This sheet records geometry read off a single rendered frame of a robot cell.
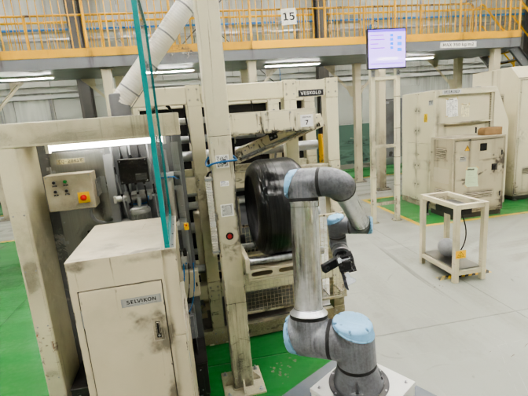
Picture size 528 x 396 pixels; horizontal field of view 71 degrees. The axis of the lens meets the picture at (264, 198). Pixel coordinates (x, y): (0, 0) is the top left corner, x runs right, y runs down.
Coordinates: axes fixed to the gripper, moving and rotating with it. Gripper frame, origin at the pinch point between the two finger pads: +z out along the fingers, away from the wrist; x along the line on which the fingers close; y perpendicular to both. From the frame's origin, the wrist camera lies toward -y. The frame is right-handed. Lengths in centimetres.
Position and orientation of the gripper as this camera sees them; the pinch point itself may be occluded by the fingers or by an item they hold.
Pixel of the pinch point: (343, 277)
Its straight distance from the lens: 177.9
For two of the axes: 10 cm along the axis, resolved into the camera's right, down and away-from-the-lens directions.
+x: 2.9, 9.1, 3.0
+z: -0.6, 3.3, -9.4
